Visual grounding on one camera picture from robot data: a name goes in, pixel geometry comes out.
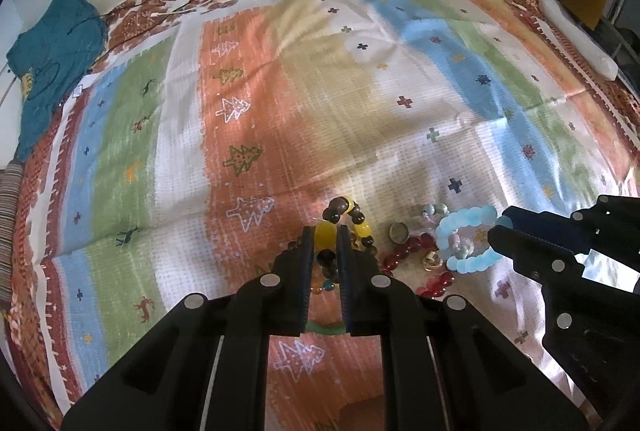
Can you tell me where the green jade bangle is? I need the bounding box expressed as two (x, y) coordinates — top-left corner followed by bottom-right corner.
(305, 321), (346, 336)

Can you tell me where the yellow and black bead bracelet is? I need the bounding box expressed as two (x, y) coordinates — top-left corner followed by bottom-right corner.
(278, 195), (379, 285)

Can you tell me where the light blue bead bracelet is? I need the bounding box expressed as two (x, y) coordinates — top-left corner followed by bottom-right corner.
(434, 204), (514, 273)

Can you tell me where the dark red bead bracelet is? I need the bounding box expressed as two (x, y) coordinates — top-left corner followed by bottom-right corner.
(382, 233), (458, 298)

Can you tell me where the colourful striped bed cover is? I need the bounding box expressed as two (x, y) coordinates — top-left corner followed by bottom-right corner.
(29, 0), (639, 411)

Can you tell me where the teal cloth garment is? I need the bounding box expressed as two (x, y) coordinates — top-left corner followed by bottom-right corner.
(6, 0), (107, 164)

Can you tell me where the red blue small bead bracelet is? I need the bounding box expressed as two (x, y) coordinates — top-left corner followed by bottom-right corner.
(308, 277), (346, 296)

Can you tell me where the pink pastel charm bracelet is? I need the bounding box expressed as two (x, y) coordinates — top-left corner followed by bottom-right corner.
(418, 201), (476, 272)

